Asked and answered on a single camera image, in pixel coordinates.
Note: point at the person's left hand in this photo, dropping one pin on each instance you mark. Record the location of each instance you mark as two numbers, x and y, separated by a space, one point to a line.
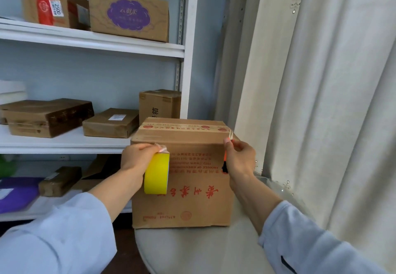
136 159

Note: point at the person's right hand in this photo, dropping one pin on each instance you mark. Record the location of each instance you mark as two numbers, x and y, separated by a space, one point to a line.
241 162

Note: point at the orange thread snips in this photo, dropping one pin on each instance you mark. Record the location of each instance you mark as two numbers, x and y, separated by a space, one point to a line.
225 165

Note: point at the yellow tape roll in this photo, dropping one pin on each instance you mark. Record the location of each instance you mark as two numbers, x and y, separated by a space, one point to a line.
157 174

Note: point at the brown cardboard box red print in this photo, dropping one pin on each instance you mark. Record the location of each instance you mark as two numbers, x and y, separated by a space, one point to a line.
191 196

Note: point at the person's left forearm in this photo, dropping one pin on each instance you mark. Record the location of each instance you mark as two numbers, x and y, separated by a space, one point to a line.
55 233

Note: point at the person's right forearm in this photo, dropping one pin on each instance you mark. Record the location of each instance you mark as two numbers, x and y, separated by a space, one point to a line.
309 242

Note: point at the open cardboard box red print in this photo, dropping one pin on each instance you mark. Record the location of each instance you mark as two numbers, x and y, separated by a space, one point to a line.
96 171

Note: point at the flat brown box white label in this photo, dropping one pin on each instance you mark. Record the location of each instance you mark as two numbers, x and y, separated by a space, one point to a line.
105 128

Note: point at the upright small cardboard box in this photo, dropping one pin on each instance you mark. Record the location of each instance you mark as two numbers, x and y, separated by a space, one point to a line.
161 103

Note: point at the small taped brown parcel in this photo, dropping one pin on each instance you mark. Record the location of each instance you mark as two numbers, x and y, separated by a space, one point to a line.
58 182

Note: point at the dark brown flat box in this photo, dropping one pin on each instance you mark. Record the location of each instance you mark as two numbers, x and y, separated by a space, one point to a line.
43 117

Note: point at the box with purple logo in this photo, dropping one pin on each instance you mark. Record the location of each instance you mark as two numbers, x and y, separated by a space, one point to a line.
157 29

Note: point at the white foam box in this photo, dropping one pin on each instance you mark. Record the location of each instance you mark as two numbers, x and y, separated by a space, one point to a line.
10 91

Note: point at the box with red tape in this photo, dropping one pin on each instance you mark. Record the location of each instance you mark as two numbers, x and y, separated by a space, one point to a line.
28 4

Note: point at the white metal shelf unit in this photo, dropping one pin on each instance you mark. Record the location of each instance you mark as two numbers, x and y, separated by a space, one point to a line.
92 43

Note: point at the white curtain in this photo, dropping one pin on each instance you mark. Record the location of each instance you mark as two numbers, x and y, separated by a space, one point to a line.
340 81

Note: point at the green object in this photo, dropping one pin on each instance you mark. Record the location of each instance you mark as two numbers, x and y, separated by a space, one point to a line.
7 167

